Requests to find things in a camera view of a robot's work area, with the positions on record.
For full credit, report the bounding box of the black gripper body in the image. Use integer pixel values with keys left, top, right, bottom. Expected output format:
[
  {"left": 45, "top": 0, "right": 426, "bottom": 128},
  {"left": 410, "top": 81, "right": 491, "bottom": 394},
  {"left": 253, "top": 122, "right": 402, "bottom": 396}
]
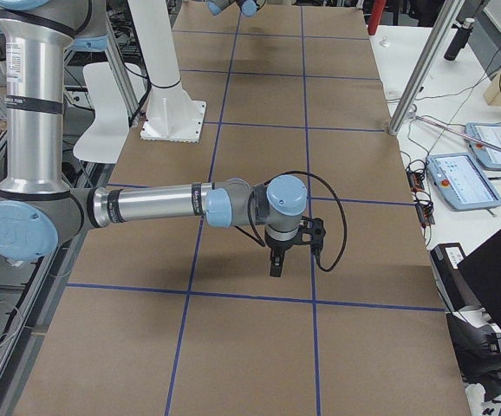
[{"left": 265, "top": 233, "right": 303, "bottom": 260}]

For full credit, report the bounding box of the near teach pendant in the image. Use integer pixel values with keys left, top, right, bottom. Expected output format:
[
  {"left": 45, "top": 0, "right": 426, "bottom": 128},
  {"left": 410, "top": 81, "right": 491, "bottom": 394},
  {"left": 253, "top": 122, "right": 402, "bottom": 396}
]
[{"left": 426, "top": 153, "right": 501, "bottom": 211}]

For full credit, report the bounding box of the white chair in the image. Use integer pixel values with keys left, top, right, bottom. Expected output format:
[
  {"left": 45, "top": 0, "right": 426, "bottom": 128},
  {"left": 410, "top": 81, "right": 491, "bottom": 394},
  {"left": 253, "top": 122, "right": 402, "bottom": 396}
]
[{"left": 74, "top": 62, "right": 138, "bottom": 164}]

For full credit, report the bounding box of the black cylinder handle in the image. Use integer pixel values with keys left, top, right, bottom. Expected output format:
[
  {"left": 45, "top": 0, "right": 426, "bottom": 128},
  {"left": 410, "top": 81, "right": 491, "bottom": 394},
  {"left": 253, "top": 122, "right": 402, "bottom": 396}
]
[{"left": 444, "top": 17, "right": 476, "bottom": 62}]

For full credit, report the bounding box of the brown paper table cover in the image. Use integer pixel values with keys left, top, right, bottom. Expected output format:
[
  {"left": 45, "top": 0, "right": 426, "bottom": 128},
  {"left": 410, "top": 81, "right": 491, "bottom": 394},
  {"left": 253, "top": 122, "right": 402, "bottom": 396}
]
[{"left": 15, "top": 2, "right": 470, "bottom": 415}]

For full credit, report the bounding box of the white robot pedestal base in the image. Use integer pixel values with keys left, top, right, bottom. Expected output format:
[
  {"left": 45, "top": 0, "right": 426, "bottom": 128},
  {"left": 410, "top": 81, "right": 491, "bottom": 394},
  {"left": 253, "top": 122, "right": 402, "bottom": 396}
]
[{"left": 128, "top": 0, "right": 206, "bottom": 142}]

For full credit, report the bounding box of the teach pendant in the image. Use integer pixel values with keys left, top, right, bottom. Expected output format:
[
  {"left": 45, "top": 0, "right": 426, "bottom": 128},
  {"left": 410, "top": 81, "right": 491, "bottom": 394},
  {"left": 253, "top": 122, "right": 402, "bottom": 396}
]
[
  {"left": 426, "top": 153, "right": 501, "bottom": 211},
  {"left": 465, "top": 123, "right": 501, "bottom": 171}
]

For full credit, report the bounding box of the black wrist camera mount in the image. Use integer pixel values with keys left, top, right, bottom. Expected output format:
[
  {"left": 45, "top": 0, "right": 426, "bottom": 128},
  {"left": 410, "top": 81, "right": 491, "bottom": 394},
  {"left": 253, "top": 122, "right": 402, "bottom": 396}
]
[{"left": 295, "top": 216, "right": 326, "bottom": 255}]

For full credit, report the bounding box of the red pole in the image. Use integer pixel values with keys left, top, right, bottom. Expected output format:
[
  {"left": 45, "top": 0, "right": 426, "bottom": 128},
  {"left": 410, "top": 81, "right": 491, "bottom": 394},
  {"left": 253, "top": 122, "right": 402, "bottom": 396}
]
[{"left": 368, "top": 0, "right": 387, "bottom": 36}]

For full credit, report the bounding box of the far teach pendant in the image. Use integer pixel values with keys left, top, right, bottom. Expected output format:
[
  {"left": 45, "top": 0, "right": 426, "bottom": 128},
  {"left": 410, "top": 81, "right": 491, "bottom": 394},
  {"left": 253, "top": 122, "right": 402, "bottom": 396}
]
[{"left": 465, "top": 123, "right": 501, "bottom": 171}]

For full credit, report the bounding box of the aluminium frame post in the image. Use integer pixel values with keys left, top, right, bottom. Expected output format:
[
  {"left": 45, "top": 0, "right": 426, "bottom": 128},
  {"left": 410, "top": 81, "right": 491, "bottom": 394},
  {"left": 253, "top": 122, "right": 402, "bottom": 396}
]
[{"left": 387, "top": 0, "right": 465, "bottom": 136}]

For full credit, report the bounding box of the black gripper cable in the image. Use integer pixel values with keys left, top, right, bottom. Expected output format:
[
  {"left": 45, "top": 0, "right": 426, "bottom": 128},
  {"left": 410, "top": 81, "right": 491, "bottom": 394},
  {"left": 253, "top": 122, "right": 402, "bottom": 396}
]
[{"left": 237, "top": 171, "right": 348, "bottom": 273}]

